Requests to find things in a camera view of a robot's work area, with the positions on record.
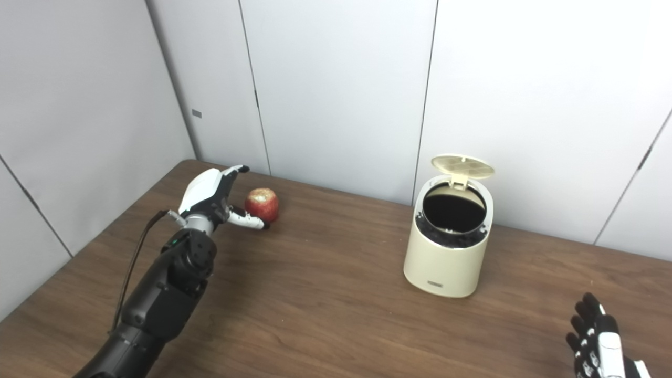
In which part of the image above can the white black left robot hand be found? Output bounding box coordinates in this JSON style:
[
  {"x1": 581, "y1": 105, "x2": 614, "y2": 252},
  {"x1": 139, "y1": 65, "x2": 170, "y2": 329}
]
[{"x1": 177, "y1": 165, "x2": 271, "y2": 232}]

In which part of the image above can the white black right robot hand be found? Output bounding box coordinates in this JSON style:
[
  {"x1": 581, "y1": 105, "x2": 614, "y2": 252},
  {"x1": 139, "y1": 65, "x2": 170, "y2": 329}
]
[{"x1": 565, "y1": 292, "x2": 652, "y2": 378}]

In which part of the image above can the red apple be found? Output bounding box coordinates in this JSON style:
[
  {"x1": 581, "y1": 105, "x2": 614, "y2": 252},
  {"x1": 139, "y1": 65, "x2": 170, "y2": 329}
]
[{"x1": 245, "y1": 188, "x2": 280, "y2": 223}]

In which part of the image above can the cream round bin lid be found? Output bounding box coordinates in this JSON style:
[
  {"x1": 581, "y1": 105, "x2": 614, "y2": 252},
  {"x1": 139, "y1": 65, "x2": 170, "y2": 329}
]
[{"x1": 431, "y1": 154, "x2": 496, "y2": 190}]

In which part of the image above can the cream-colored desktop bin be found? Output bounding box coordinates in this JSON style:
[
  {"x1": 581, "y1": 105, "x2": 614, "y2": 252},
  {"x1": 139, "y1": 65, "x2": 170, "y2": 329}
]
[{"x1": 403, "y1": 175, "x2": 495, "y2": 299}]

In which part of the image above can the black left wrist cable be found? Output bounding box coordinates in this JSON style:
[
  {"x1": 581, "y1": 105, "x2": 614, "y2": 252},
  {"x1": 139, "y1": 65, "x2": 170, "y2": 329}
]
[{"x1": 109, "y1": 210, "x2": 182, "y2": 334}]

